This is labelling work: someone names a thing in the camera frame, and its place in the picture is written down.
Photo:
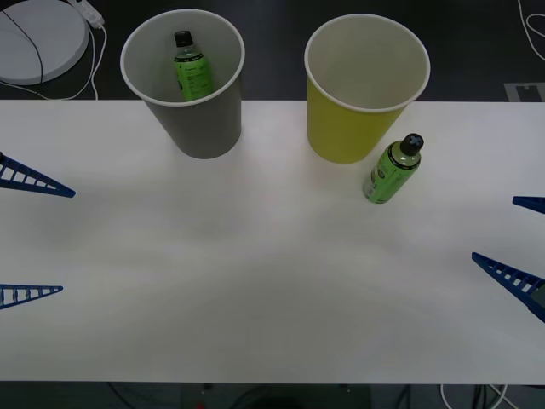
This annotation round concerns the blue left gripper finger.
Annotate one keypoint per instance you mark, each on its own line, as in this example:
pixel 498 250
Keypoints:
pixel 53 290
pixel 59 190

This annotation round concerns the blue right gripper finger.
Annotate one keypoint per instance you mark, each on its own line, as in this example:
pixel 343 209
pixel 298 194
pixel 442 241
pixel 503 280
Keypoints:
pixel 482 259
pixel 530 202

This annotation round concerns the green bottle cross-marked black cap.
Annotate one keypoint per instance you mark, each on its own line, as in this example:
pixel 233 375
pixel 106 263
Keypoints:
pixel 385 174

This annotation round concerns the grey floor marker tag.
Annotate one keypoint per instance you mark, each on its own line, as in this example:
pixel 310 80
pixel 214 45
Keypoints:
pixel 513 91

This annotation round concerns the white round lamp base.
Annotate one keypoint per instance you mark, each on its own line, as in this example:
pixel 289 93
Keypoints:
pixel 51 38

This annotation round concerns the green bottle plain black cap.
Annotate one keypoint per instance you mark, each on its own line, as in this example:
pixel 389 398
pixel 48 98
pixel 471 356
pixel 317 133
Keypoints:
pixel 193 72

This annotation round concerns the white power strip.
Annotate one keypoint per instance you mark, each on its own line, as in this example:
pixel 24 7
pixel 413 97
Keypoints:
pixel 91 13

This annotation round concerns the yellow-green plastic bin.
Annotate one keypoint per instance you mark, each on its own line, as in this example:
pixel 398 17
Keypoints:
pixel 340 128

